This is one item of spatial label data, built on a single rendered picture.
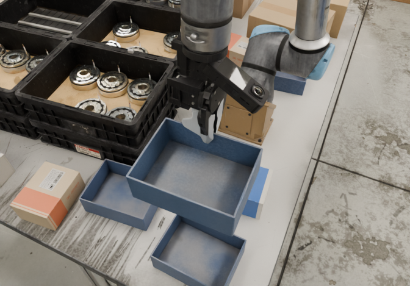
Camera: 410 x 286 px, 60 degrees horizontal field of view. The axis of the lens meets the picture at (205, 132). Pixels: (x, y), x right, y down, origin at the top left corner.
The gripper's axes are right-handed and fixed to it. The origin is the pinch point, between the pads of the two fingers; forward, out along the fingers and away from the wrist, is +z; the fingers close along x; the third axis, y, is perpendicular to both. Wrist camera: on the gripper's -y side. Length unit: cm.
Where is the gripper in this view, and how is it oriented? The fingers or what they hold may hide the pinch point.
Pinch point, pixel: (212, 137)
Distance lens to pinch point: 67.6
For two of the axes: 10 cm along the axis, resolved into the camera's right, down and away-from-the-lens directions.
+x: -4.4, 6.2, -6.4
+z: -0.3, 7.1, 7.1
